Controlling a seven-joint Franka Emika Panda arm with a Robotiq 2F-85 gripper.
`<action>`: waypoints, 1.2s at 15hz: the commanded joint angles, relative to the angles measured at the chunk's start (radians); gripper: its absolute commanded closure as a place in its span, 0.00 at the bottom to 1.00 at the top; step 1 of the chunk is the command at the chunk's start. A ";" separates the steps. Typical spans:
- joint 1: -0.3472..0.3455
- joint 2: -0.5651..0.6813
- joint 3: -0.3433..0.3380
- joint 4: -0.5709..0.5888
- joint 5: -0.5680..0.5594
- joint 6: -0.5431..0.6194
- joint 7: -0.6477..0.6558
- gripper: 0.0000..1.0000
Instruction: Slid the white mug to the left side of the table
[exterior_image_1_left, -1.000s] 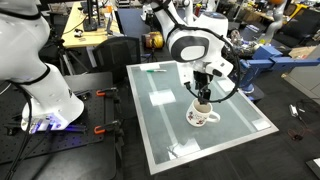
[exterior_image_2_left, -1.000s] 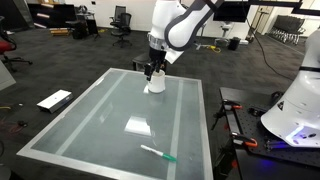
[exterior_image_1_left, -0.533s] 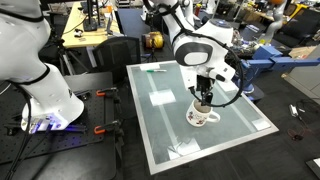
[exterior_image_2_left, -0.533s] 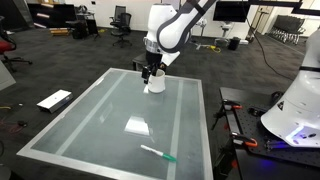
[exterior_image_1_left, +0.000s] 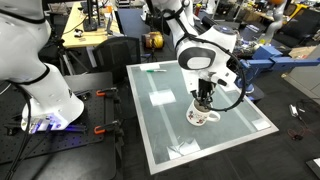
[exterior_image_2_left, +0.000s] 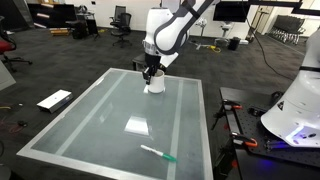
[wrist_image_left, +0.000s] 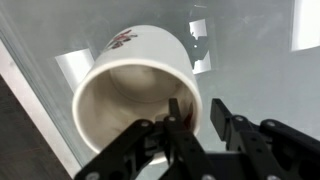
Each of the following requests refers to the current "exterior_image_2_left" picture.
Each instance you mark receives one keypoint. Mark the white rolling stand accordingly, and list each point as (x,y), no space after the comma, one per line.
(201,26)

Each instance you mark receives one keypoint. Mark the yellow box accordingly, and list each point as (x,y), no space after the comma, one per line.
(60,32)

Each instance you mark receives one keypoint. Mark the red seat office chair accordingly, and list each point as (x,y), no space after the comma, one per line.
(6,45)

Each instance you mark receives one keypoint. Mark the black wall monitor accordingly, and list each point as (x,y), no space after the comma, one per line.
(230,10)

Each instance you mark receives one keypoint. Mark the black camera tripod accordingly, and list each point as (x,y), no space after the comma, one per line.
(218,115)

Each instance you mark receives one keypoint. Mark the white mug with red print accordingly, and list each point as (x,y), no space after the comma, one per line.
(157,83)

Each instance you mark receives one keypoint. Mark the white flat box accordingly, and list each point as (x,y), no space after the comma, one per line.
(55,100)

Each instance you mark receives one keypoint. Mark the black waste bin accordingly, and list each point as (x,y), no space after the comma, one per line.
(234,43)

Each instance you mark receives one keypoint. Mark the green capped white marker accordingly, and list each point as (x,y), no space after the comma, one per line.
(156,152)

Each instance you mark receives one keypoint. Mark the stacked black chairs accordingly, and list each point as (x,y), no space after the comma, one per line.
(286,28)

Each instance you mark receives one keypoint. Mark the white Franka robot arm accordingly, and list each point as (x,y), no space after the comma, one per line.
(166,30)

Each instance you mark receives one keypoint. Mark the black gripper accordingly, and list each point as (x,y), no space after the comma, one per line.
(151,61)

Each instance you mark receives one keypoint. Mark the black office chair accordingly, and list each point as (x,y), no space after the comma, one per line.
(122,28)
(117,13)

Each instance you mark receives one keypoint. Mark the black perforated mounting table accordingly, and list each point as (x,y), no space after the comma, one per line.
(246,123)

